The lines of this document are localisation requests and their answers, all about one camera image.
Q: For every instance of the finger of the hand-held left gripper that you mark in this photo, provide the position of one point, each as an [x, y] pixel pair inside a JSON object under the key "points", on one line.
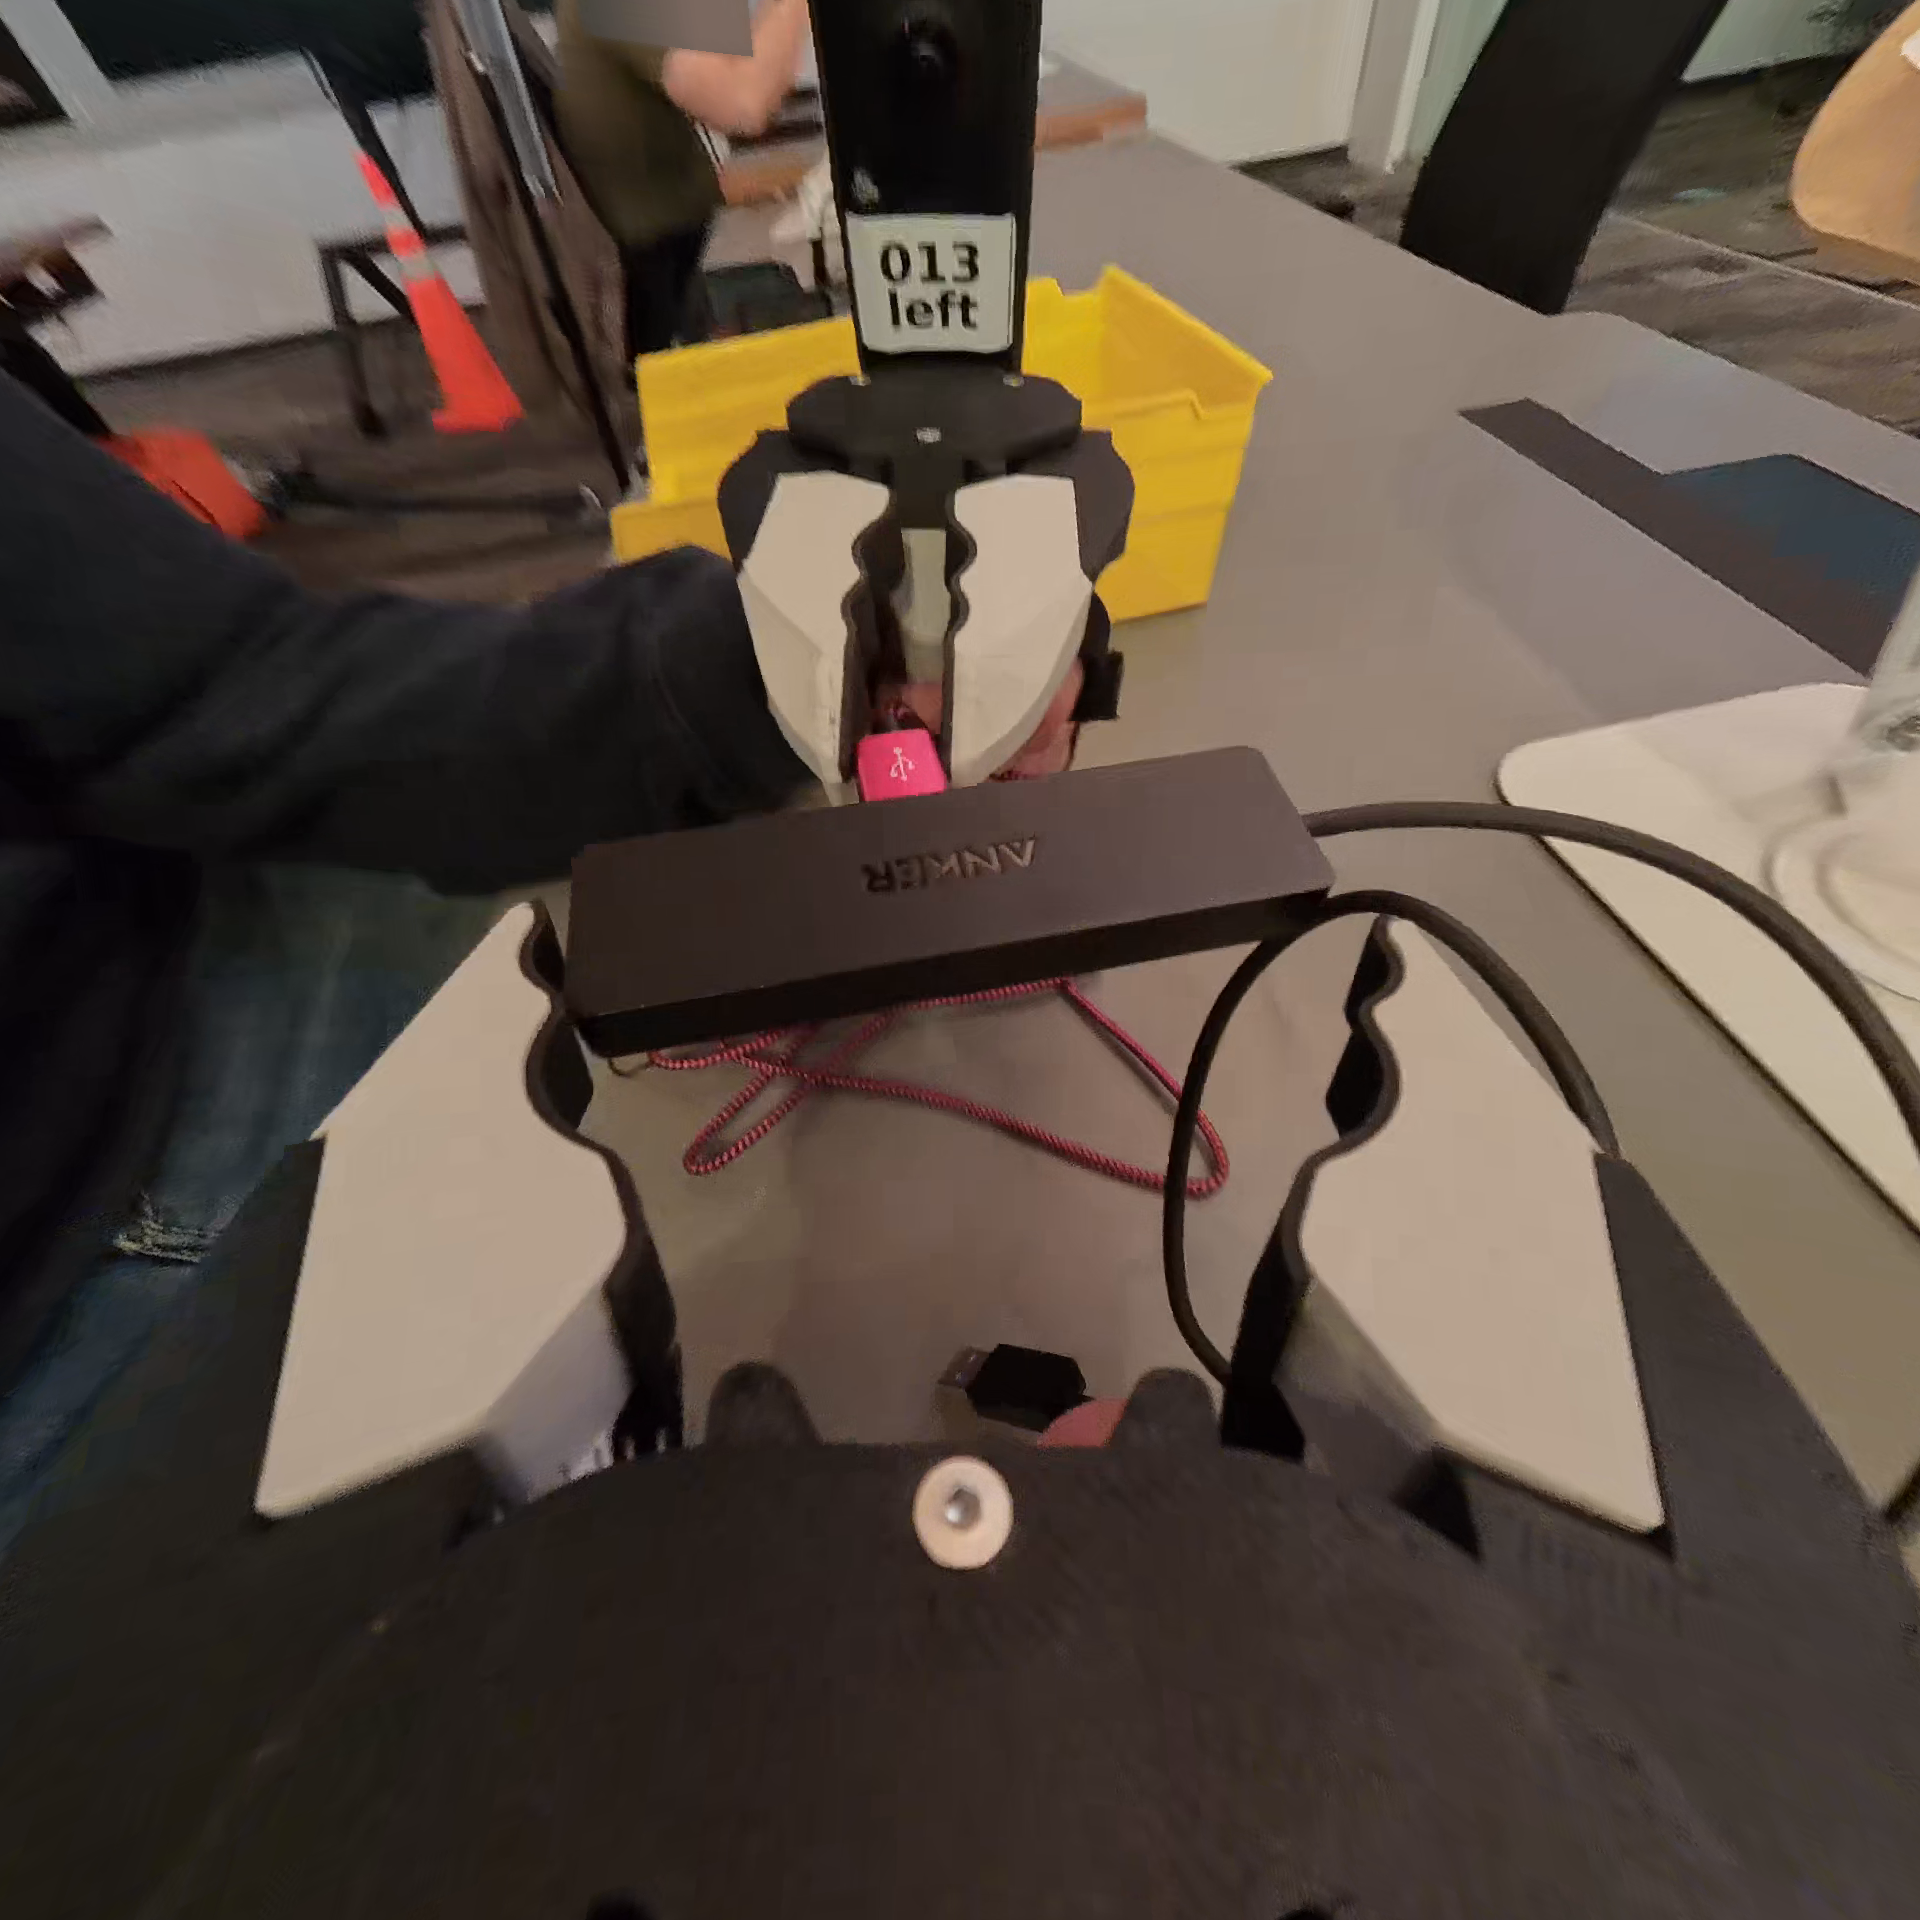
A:
{"points": [[803, 601], [1019, 601]]}

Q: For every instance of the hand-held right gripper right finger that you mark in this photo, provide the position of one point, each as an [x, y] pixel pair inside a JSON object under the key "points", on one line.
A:
{"points": [[1471, 1276]]}

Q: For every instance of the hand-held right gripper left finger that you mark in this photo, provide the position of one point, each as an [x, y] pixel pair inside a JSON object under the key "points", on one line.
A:
{"points": [[451, 1260]]}

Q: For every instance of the yellow plastic bin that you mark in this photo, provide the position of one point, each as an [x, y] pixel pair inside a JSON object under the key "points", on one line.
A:
{"points": [[1170, 422]]}

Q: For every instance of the black usb hub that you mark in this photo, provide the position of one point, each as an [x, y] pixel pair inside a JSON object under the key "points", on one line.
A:
{"points": [[751, 915]]}

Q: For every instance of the person's left hand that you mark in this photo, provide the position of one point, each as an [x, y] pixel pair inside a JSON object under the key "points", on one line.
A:
{"points": [[1065, 722]]}

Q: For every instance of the person's blue jeans legs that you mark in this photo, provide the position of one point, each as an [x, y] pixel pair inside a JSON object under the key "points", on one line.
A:
{"points": [[269, 1020]]}

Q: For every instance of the orange traffic cone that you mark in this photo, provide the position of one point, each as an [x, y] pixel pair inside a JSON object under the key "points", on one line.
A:
{"points": [[457, 361]]}

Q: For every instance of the black chair back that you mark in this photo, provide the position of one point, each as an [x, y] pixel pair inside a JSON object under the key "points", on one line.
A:
{"points": [[1546, 135]]}

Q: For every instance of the white bench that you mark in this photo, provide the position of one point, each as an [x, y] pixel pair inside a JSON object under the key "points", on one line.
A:
{"points": [[181, 226]]}

